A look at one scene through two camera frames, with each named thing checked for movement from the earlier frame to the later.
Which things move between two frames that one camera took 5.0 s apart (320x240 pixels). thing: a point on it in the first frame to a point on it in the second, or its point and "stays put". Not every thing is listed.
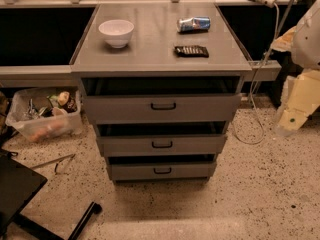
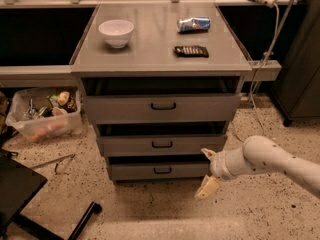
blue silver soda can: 193,24 stays put
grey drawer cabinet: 161,81 stays put
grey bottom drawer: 162,170 stays put
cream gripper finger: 301,99 to 208,186
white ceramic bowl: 117,32 stays put
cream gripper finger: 284,42 to 209,153
